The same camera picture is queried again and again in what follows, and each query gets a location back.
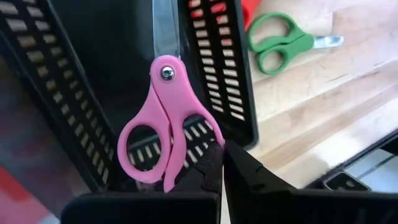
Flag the black mesh basket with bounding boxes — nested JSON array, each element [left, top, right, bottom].
[[0, 0, 259, 194]]

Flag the pink scissors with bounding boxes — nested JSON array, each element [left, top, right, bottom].
[[117, 0, 225, 194]]

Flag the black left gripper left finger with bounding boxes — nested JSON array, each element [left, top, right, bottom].
[[60, 141, 224, 224]]

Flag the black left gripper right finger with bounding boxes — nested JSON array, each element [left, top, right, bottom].
[[223, 139, 398, 224]]

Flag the green scissors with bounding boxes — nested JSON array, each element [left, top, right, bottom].
[[247, 11, 345, 76]]

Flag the red scissors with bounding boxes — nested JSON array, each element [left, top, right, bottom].
[[241, 0, 264, 31]]

